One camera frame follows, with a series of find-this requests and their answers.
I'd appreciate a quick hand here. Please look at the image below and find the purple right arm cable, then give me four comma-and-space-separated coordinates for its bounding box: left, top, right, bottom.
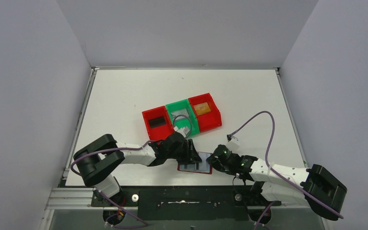
227, 111, 345, 230

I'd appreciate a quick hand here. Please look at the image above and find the aluminium table edge rail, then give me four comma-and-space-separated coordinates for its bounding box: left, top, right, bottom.
61, 67, 99, 180

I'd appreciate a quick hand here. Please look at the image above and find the black card in bin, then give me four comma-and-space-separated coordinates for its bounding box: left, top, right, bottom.
149, 116, 166, 129

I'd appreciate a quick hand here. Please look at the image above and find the green plastic bin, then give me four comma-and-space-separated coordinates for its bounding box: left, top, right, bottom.
165, 99, 200, 137

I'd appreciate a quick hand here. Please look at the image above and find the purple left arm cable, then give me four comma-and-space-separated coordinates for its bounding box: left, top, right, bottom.
69, 114, 194, 229

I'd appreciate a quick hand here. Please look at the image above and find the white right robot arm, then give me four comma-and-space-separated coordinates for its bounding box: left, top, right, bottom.
207, 145, 347, 221

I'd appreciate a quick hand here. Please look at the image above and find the red leather card holder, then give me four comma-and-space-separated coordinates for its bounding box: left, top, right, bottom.
177, 151, 214, 175

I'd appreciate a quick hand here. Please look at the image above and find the red plastic bin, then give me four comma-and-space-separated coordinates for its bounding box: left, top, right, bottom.
188, 93, 222, 133
142, 106, 174, 141

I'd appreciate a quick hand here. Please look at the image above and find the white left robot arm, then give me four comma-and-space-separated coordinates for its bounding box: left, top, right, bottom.
70, 131, 202, 205

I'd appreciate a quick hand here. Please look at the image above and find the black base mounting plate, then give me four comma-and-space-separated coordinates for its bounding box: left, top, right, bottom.
90, 185, 283, 222

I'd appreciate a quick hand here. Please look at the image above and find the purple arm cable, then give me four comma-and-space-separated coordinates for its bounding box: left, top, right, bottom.
69, 114, 194, 229
227, 111, 345, 230

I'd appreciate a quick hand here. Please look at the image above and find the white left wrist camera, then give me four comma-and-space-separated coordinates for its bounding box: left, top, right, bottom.
173, 126, 191, 137

